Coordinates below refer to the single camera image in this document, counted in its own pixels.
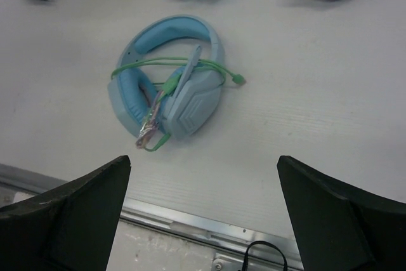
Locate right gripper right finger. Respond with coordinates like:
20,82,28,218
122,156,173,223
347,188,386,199
277,155,405,270

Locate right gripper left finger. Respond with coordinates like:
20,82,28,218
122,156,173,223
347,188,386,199
1,155,131,270

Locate green headphone cable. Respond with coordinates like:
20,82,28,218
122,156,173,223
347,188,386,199
110,56,247,153

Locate large light blue headphones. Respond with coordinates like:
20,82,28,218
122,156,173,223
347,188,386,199
107,15,225,141

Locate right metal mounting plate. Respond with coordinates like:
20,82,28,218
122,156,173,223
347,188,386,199
210,241,304,271

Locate black base cable loop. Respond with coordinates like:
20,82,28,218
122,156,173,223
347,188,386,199
240,241,290,271

